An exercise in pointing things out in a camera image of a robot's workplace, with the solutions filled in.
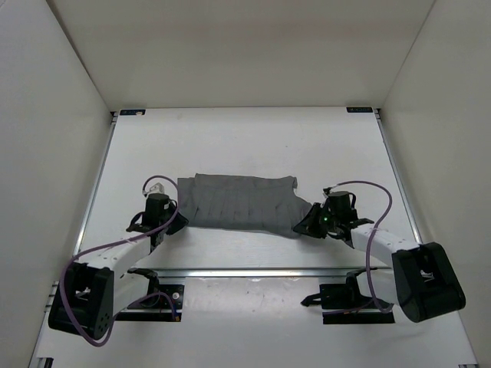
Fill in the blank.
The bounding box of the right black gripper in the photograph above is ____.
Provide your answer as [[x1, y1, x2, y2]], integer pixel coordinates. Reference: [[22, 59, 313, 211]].
[[294, 202, 339, 238]]

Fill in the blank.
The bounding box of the grey pleated skirt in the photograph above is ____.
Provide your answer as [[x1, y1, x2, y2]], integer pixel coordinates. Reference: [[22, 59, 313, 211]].
[[177, 174, 312, 238]]

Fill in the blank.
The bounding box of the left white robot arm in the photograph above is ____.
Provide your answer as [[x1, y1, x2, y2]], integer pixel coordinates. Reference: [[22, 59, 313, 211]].
[[48, 193, 188, 347]]

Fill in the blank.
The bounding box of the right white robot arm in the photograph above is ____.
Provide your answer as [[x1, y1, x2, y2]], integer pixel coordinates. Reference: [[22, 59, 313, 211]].
[[293, 189, 466, 323]]

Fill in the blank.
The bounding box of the left blue corner label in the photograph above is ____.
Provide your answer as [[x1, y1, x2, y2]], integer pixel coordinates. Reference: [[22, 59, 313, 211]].
[[119, 109, 146, 116]]

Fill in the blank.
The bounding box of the blue corner label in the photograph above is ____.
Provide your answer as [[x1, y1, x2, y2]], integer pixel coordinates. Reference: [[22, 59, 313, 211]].
[[346, 107, 373, 113], [119, 109, 146, 116]]

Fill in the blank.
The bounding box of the right blue corner label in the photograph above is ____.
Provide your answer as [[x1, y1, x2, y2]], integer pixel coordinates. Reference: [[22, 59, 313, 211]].
[[346, 107, 373, 113]]

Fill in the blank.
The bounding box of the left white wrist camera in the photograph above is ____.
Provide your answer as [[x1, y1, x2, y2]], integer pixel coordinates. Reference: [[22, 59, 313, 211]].
[[148, 182, 165, 194]]

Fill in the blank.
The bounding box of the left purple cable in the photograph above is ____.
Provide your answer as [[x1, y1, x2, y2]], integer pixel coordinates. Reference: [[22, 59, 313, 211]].
[[60, 175, 181, 347]]

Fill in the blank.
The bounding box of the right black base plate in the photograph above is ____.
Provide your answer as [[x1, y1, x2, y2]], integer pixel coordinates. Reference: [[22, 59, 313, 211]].
[[301, 269, 395, 325]]

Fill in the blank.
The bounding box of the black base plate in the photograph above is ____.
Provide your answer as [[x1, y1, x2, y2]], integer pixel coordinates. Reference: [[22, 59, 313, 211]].
[[115, 268, 185, 322], [301, 269, 395, 325]]

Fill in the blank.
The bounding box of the aluminium front rail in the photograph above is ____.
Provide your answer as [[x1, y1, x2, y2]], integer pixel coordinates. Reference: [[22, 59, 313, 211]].
[[68, 264, 433, 281]]

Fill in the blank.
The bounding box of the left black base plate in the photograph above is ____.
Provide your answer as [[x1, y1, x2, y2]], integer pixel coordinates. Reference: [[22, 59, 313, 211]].
[[115, 268, 185, 322]]

